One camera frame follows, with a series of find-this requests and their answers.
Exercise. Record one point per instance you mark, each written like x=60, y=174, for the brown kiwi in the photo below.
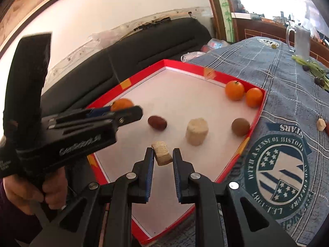
x=240, y=127

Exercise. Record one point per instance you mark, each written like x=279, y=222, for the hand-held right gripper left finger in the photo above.
x=150, y=175

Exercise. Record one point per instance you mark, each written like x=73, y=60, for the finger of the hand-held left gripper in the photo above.
x=100, y=112
x=128, y=115

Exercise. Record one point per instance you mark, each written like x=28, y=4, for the green leafy vegetables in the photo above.
x=312, y=68

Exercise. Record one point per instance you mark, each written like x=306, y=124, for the white plastic bag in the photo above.
x=191, y=56

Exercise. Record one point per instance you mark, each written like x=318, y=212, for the large orange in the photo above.
x=234, y=90

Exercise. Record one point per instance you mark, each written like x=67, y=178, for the wooden window counter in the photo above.
x=262, y=29

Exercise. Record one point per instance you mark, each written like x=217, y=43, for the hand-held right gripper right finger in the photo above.
x=177, y=175

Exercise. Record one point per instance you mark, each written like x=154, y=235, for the clear plastic bag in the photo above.
x=216, y=44

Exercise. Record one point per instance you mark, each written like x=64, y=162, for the glass mug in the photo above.
x=300, y=41

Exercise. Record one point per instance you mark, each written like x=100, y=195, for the small orange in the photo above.
x=122, y=103

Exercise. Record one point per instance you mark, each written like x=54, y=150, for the medium orange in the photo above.
x=254, y=97

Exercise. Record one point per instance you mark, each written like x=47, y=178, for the red edged white tray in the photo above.
x=180, y=95

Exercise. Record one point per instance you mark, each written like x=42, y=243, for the dark purple fruit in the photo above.
x=320, y=81
x=305, y=68

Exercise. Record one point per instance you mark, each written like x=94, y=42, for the person's left hand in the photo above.
x=51, y=195

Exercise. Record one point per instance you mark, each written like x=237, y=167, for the narrow bamboo wall panel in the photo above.
x=226, y=10

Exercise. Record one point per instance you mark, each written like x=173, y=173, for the black sofa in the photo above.
x=128, y=46

